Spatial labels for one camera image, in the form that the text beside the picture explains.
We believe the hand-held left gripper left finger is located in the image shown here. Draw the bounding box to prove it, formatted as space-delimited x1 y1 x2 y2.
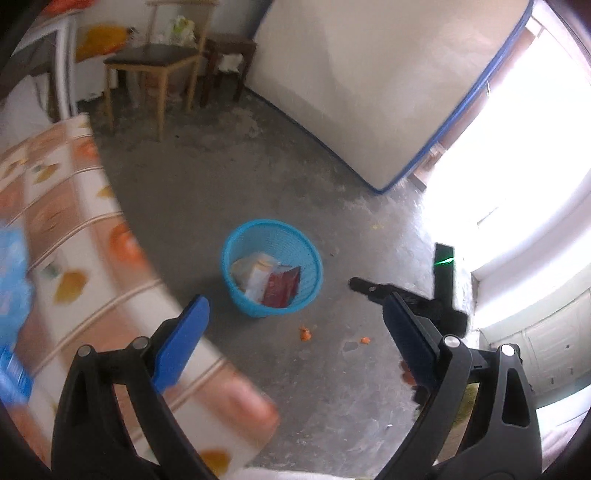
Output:
51 295 218 480

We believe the yellow plastic bag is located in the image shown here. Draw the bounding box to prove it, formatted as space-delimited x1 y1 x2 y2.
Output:
76 25 139 63

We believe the dark wooden stool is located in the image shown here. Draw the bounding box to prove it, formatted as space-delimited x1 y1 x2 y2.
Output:
199 33 258 108

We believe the wooden chair with dark seat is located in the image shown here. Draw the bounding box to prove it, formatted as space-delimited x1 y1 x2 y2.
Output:
102 0 220 141

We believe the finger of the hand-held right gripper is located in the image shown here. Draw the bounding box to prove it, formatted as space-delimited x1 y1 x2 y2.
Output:
349 277 392 305

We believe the dark red packet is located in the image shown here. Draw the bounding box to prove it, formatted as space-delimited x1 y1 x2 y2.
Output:
261 266 302 308

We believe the blue packet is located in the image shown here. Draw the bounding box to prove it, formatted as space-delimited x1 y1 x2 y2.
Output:
0 226 35 407

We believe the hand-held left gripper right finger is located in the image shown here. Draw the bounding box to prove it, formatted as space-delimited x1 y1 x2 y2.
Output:
376 292 542 480

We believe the white mattress with blue edge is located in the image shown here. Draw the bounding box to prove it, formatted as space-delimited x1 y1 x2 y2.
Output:
244 0 536 193

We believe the orange white carton box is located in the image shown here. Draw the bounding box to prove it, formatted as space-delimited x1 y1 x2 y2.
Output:
231 252 282 303

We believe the white rag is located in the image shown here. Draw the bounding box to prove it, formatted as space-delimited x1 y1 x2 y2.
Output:
217 53 245 75

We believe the white cabinet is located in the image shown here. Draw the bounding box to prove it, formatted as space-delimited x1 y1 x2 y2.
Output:
478 286 591 407

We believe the patterned tablecloth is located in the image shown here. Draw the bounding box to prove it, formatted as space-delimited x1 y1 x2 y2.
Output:
0 113 282 476

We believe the blue plastic basket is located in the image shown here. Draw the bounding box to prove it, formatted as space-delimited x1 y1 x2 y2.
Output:
221 220 323 319

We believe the white fluffy blanket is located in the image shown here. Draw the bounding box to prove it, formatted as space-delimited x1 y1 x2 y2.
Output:
240 466 384 480

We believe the white side table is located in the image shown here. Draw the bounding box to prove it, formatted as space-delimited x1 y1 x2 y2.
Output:
28 11 79 121

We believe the white green bag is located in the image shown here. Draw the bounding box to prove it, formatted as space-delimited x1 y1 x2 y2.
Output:
171 15 197 44

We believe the orange plastic bag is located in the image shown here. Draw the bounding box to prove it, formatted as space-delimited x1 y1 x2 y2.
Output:
44 0 98 14

